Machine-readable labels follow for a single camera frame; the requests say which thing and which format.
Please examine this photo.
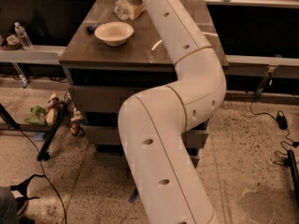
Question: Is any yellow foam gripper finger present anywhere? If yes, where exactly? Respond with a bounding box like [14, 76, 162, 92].
[127, 2, 145, 21]

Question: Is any clear plastic water bottle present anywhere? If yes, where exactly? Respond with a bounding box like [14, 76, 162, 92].
[114, 0, 130, 21]

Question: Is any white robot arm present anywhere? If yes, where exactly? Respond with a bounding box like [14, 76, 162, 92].
[118, 0, 226, 224]

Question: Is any white paper bowl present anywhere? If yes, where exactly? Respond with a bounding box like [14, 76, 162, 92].
[94, 21, 134, 47]

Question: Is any small water bottle on shelf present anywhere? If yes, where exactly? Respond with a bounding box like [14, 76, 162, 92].
[15, 22, 33, 49]

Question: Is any bowl with items on shelf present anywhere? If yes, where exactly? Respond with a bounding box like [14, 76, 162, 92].
[0, 35, 21, 51]

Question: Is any dark candy bar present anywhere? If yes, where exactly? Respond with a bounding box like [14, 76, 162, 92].
[86, 22, 103, 34]

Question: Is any grey drawer cabinet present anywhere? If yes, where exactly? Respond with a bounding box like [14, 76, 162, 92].
[59, 0, 230, 170]

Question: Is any brown snack bag on floor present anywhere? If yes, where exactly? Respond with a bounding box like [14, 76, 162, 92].
[45, 92, 62, 126]

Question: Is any small toy figure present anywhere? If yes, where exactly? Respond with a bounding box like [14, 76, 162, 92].
[70, 109, 84, 136]

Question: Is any green bag on floor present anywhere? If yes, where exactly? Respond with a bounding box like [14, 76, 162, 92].
[25, 105, 46, 125]

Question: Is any black tripod leg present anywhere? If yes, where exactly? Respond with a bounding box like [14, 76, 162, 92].
[36, 105, 66, 161]

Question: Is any blue tape cross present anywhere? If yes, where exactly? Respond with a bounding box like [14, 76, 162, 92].
[128, 188, 139, 203]

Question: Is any black grabber tool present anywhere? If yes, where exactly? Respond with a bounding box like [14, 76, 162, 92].
[10, 175, 44, 200]

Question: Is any black stand right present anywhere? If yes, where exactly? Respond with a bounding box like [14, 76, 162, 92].
[287, 149, 299, 206]

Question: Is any person in grey trousers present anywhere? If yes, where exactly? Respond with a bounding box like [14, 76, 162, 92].
[0, 187, 19, 224]

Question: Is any black floor cable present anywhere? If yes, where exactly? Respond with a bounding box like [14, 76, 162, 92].
[18, 128, 68, 224]

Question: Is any black power adapter with cable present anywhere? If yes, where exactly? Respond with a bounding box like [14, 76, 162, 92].
[249, 96, 299, 166]

